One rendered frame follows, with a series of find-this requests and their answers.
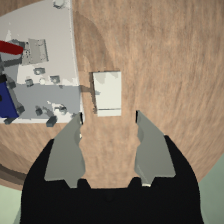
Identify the blue flat plate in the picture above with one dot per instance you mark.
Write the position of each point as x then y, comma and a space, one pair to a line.
8, 105

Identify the grey fixture plate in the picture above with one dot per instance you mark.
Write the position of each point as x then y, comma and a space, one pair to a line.
43, 20

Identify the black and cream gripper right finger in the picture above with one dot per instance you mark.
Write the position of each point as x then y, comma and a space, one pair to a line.
160, 164

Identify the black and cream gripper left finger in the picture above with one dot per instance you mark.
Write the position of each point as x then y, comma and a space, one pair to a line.
58, 167

